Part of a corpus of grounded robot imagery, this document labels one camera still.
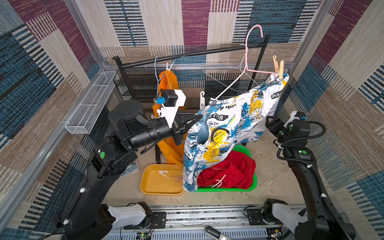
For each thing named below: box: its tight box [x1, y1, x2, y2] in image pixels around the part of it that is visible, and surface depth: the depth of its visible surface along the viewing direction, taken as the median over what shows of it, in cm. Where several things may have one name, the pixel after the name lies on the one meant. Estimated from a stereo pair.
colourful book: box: [120, 159, 141, 179], surface depth 89 cm
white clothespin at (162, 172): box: [158, 170, 170, 179], surface depth 89 cm
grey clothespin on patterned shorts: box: [200, 91, 206, 111], surface depth 41 cm
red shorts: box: [197, 150, 257, 189], surface depth 77 cm
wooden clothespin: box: [272, 55, 284, 80], surface depth 50 cm
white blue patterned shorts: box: [183, 73, 290, 192], surface depth 51 cm
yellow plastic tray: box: [140, 163, 185, 196], surface depth 87 cm
